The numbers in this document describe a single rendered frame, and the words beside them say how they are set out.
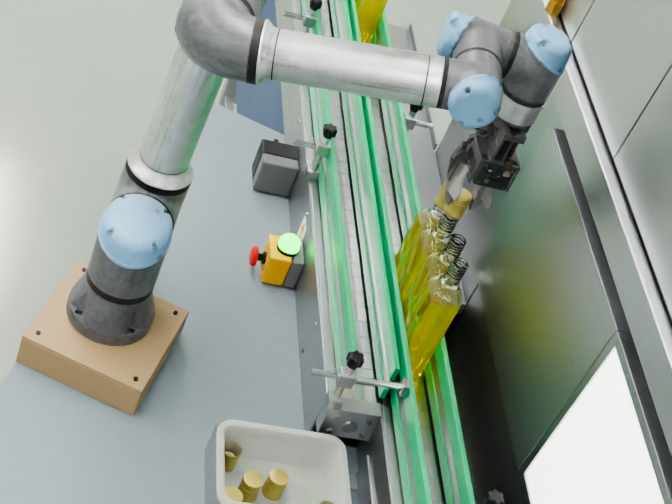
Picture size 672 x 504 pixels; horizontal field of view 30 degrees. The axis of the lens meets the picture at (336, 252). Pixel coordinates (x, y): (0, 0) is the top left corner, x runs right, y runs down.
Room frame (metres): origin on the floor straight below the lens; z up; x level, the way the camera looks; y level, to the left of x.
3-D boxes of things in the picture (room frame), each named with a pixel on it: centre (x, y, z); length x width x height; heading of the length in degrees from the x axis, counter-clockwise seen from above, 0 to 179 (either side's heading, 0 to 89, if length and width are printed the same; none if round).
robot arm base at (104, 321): (1.52, 0.31, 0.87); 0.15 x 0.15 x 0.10
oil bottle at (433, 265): (1.70, -0.18, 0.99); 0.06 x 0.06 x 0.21; 20
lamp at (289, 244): (1.86, 0.09, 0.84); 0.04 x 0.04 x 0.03
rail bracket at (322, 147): (2.03, 0.13, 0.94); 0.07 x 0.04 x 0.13; 111
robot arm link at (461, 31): (1.70, -0.06, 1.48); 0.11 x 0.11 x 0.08; 10
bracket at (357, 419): (1.49, -0.14, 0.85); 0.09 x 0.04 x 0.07; 111
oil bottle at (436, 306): (1.65, -0.19, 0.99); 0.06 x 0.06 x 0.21; 21
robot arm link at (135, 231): (1.52, 0.31, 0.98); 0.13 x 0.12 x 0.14; 10
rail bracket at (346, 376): (1.49, -0.12, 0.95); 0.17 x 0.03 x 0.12; 111
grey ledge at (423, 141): (2.30, -0.06, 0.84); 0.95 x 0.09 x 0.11; 21
